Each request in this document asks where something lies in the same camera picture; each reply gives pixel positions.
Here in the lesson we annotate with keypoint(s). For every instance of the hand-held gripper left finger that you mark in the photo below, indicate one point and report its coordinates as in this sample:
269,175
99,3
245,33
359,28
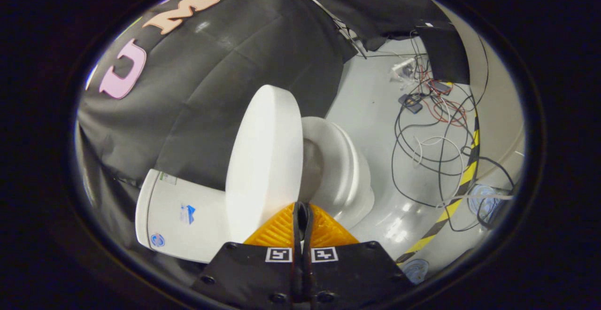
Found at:
296,225

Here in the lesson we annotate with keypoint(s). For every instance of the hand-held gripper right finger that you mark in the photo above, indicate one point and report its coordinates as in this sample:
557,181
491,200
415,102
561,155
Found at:
308,225

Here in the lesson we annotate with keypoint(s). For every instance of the white toilet lid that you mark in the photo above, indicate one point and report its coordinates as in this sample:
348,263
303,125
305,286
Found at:
267,159

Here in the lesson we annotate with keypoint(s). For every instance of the white toilet seat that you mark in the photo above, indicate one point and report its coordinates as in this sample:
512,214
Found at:
338,159

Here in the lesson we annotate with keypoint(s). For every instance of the white toilet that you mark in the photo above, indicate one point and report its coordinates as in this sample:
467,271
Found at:
206,235

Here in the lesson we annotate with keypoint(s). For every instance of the white toilet tank cover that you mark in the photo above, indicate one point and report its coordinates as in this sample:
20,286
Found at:
142,211

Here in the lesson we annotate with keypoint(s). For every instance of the clear tape roll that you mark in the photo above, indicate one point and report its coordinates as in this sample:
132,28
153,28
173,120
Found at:
486,202
416,271

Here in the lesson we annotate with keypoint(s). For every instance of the black power adapter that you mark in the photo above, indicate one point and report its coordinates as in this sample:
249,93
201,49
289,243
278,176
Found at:
411,104

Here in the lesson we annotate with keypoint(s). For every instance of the black backdrop cloth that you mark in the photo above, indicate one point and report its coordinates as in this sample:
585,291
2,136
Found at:
211,89

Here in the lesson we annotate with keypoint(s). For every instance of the yellow black hazard tape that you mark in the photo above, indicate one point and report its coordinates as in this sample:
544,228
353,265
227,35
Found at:
467,174

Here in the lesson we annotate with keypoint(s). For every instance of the clear plastic bag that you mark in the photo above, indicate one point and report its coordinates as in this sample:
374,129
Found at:
403,70

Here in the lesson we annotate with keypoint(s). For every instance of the thin black light stand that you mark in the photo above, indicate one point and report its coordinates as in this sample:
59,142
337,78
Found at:
345,33

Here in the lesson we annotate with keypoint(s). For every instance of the black box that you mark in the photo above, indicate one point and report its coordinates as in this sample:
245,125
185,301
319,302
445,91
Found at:
446,54

